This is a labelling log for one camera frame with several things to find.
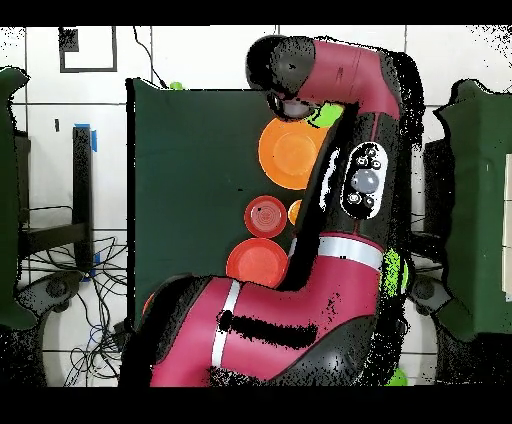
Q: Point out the small red bowl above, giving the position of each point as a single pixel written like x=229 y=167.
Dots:
x=265 y=216

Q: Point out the orange cup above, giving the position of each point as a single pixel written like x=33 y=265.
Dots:
x=294 y=212

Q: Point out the large red bowl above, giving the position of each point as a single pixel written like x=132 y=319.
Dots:
x=256 y=262
x=147 y=304

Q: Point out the large orange bowl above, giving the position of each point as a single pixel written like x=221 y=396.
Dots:
x=288 y=152

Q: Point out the small green bowl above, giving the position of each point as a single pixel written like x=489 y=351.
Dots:
x=330 y=114

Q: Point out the green cup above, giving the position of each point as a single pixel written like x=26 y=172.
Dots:
x=176 y=85

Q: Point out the large green bowl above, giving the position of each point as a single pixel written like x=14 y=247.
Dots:
x=394 y=272

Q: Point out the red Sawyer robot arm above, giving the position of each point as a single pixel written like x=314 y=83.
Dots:
x=280 y=320

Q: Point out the dark green table cloth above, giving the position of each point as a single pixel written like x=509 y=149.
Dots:
x=192 y=160

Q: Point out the blue tape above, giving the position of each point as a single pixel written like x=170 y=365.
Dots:
x=94 y=140

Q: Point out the black chair base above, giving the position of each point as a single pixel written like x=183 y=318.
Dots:
x=56 y=288
x=428 y=292

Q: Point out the green bowl on floor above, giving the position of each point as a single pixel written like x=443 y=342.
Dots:
x=399 y=378

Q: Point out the green covered side table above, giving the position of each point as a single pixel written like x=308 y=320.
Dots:
x=8 y=200
x=480 y=200

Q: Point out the black stool frame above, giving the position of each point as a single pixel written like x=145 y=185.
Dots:
x=82 y=180
x=440 y=188

